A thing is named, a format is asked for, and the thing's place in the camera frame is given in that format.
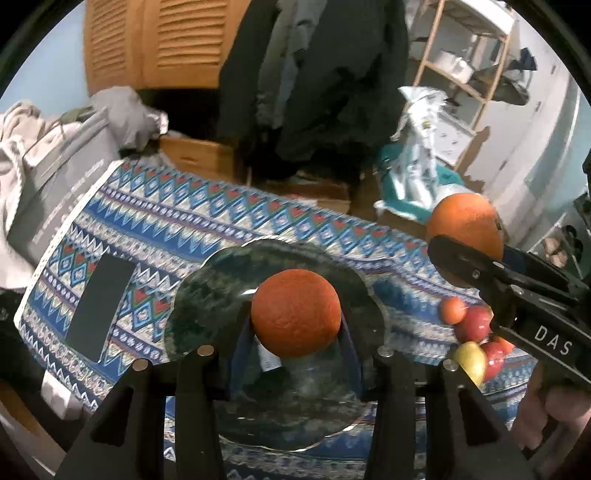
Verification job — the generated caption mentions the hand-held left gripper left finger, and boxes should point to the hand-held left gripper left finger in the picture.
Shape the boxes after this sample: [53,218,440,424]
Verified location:
[55,318,256,480]

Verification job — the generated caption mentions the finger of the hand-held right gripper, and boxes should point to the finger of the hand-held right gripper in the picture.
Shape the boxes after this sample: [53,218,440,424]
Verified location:
[427,234,514,296]
[502,244,588,289]

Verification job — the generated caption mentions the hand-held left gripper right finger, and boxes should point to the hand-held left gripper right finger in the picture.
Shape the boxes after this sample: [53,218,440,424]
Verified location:
[340,315,537,480]

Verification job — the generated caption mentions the large orange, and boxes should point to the large orange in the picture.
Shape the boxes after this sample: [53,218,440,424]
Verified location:
[426,193,505,261]
[252,269,342,358]

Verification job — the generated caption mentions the red apple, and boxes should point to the red apple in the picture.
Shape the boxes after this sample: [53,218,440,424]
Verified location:
[480,342,506,379]
[455,305,494,343]

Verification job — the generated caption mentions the dark green plate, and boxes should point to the dark green plate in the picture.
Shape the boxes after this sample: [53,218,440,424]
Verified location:
[164,237,393,450]

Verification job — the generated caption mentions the person's right hand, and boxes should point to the person's right hand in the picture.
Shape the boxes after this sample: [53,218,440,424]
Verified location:
[515,369,591,452]

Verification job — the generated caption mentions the teal box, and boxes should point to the teal box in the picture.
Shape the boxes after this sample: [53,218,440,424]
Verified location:
[373,143,468,223]

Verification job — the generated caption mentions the white patterned basket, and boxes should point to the white patterned basket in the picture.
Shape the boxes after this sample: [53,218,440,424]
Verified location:
[434,115,477,163]

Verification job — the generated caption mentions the white rice bag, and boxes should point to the white rice bag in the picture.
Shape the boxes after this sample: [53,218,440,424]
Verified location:
[392,85,462,208]

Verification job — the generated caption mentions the black phone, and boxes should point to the black phone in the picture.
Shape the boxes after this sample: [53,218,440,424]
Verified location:
[65,254,137,363]

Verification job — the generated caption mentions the blue patterned tablecloth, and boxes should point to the blue patterned tablecloth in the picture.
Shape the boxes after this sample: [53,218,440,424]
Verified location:
[14,157,541,480]

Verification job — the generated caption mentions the flat cardboard box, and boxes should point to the flat cardboard box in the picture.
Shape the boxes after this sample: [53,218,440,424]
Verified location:
[263,170,352,214]

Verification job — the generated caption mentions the wooden shelf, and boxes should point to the wooden shelf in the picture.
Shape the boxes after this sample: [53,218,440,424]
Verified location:
[410,0,519,172]

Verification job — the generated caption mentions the dark hanging clothes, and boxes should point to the dark hanging clothes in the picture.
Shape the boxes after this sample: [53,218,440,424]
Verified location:
[502,46,542,105]

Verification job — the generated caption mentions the white pot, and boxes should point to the white pot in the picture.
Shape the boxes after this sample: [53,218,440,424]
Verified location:
[429,48,474,82]

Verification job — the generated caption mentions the brown wooden box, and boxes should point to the brown wooden box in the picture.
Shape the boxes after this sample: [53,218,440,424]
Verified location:
[159,136,242,185]

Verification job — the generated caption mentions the dark hanging jacket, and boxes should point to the dark hanging jacket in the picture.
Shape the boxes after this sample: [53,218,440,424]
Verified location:
[217,0,411,164]

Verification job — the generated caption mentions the grey clothes pile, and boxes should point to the grey clothes pile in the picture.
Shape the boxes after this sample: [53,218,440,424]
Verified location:
[90,87,169,153]

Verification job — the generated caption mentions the beige cloth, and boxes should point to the beige cloth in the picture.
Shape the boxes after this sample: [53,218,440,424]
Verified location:
[0,102,88,289]

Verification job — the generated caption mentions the wooden louvre cabinet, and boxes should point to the wooden louvre cabinet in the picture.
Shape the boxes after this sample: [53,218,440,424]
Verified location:
[83,0,241,93]

